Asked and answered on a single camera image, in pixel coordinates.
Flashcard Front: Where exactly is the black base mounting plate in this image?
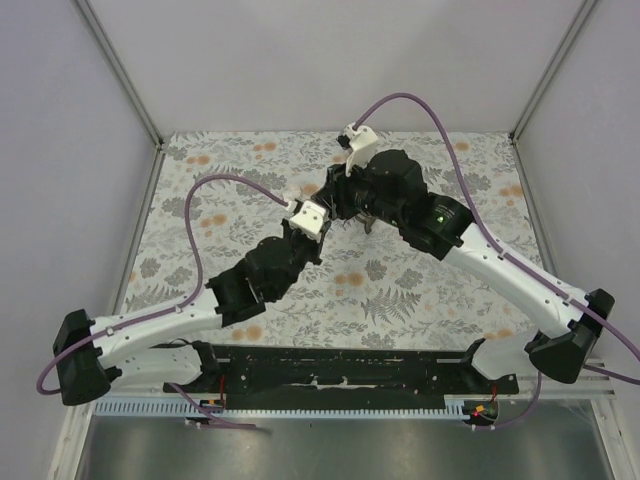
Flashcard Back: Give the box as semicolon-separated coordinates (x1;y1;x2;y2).
182;341;519;407

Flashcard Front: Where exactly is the aluminium frame post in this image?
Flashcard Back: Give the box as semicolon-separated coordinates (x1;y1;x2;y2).
509;0;601;145
71;0;164;151

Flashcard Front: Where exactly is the floral patterned table mat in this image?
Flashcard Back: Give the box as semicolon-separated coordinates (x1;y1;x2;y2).
122;132;539;350

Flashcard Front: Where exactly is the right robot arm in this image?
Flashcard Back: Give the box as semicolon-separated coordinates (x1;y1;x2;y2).
312;150;615;384

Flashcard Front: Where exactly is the aluminium frame post right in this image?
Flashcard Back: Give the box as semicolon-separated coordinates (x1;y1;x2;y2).
509;0;601;145

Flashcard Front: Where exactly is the bronze water faucet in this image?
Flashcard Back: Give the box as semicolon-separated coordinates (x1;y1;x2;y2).
354;214;377;235

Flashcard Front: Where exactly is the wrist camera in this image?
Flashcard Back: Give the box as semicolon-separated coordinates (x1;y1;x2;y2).
286;200;329;233
337;123;379;177

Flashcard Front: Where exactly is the white slotted cable duct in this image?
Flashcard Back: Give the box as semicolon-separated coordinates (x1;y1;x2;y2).
93;396;482;421

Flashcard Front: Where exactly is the white elbow fitting left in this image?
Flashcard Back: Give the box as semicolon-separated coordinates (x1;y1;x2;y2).
282;184;304;201

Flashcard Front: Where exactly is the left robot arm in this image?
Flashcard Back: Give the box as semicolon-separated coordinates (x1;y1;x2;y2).
53;220;331;406

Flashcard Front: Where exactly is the aluminium frame post left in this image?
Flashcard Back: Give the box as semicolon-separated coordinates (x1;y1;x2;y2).
71;0;164;151

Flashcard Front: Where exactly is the aluminium front rail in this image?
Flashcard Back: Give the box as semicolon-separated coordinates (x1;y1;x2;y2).
508;370;615;400

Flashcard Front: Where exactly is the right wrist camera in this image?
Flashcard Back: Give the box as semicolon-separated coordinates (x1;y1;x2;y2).
337;123;379;177

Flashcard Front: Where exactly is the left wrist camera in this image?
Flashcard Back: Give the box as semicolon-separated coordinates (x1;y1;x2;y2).
286;200;329;233

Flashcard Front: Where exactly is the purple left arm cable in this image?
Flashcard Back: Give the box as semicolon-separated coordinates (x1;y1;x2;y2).
37;175;291;431

